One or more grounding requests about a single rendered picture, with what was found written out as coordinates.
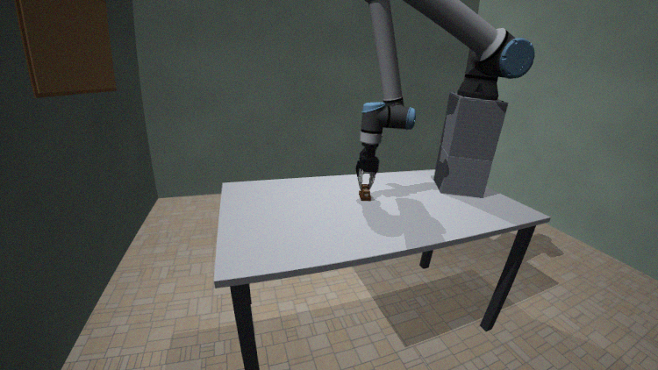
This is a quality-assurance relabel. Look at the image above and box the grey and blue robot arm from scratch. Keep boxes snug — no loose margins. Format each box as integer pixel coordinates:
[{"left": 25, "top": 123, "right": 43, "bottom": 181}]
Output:
[{"left": 360, "top": 0, "right": 534, "bottom": 145}]

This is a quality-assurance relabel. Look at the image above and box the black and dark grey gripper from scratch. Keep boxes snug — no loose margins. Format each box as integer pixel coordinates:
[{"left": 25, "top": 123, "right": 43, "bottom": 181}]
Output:
[{"left": 356, "top": 143, "right": 379, "bottom": 190}]

